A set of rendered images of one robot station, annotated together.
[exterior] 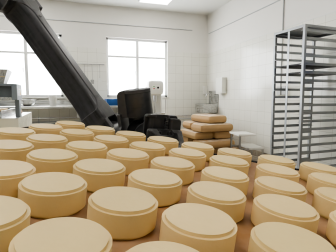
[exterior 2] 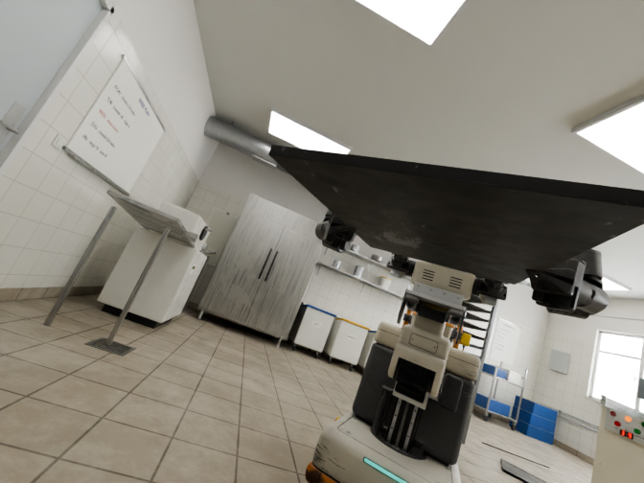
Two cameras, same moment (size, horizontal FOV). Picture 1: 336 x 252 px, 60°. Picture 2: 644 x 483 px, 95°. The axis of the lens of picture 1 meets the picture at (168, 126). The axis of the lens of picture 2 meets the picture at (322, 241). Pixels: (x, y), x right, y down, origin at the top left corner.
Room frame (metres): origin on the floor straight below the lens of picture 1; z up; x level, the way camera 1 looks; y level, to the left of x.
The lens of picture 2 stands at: (0.16, -0.60, 0.74)
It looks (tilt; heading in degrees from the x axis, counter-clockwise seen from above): 12 degrees up; 98
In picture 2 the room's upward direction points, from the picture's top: 21 degrees clockwise
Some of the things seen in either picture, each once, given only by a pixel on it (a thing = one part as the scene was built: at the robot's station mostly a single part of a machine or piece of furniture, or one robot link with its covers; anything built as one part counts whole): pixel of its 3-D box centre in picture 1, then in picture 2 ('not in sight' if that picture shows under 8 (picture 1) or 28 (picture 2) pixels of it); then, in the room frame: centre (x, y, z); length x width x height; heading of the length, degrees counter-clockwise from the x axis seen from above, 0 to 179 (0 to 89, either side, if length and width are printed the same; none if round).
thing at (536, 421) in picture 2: not in sight; (533, 419); (4.37, 5.98, 0.30); 0.60 x 0.40 x 0.20; 18
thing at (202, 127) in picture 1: (211, 127); not in sight; (5.47, -0.83, 0.49); 0.72 x 0.42 x 0.15; 113
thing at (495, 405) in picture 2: not in sight; (490, 403); (3.44, 5.75, 0.28); 0.56 x 0.38 x 0.20; 26
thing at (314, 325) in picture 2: not in sight; (309, 329); (-0.21, 4.70, 0.39); 0.64 x 0.54 x 0.77; 110
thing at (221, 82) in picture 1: (208, 103); not in sight; (6.64, -0.92, 0.91); 1.00 x 0.36 x 1.11; 18
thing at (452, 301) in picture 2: not in sight; (432, 310); (0.56, 0.81, 0.93); 0.28 x 0.16 x 0.22; 162
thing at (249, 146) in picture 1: (245, 146); not in sight; (4.86, -1.32, 0.23); 0.44 x 0.44 x 0.46; 10
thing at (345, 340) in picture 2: not in sight; (342, 341); (0.41, 4.90, 0.39); 0.64 x 0.54 x 0.77; 109
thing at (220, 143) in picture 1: (213, 142); not in sight; (5.46, -0.87, 0.19); 0.72 x 0.42 x 0.15; 112
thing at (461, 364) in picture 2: not in sight; (416, 379); (0.68, 1.18, 0.59); 0.55 x 0.34 x 0.83; 162
